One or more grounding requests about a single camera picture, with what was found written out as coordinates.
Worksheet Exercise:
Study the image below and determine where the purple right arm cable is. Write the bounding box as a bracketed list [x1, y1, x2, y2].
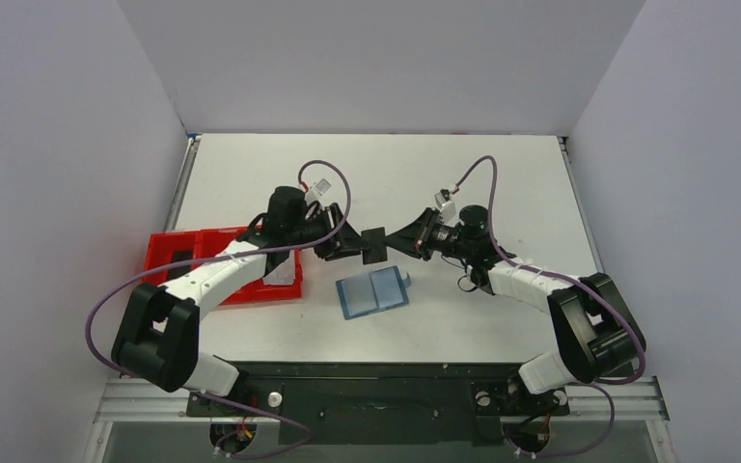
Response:
[84, 159, 354, 378]

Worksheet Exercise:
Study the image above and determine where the blue leather card holder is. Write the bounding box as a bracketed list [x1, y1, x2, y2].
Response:
[336, 265, 412, 320]

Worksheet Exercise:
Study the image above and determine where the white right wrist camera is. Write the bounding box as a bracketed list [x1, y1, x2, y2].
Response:
[306, 178, 332, 202]

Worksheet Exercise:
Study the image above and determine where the red plastic compartment tray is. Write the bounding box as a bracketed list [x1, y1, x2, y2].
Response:
[144, 227, 303, 306]

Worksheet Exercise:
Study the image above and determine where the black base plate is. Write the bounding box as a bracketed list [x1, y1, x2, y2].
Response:
[181, 361, 577, 447]

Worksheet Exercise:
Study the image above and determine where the black credit card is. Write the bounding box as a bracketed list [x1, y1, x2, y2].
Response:
[361, 227, 388, 265]

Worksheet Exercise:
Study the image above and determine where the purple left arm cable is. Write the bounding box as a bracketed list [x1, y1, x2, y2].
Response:
[453, 154, 647, 386]

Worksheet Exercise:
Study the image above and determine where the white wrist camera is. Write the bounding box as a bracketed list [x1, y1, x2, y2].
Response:
[434, 183, 459, 223]
[306, 178, 332, 202]

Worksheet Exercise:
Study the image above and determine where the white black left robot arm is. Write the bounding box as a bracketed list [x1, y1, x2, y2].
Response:
[383, 205, 645, 395]

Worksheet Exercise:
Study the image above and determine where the black card in tray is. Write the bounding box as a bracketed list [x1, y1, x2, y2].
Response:
[167, 249, 193, 280]

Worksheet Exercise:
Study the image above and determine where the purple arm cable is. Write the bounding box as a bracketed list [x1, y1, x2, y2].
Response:
[84, 159, 354, 378]
[453, 154, 647, 386]

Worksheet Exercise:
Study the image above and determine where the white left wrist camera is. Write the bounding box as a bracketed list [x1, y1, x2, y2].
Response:
[434, 183, 459, 223]

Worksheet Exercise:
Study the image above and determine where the white VIP card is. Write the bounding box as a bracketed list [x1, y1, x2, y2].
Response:
[262, 252, 296, 286]

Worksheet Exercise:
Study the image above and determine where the aluminium frame rail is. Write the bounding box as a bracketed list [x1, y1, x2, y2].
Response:
[94, 377, 670, 423]

